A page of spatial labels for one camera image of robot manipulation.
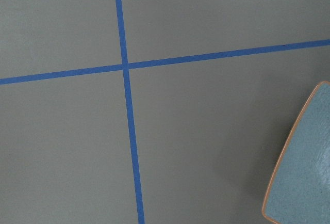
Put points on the grey square plate orange rim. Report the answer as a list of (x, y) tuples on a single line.
[(298, 190)]

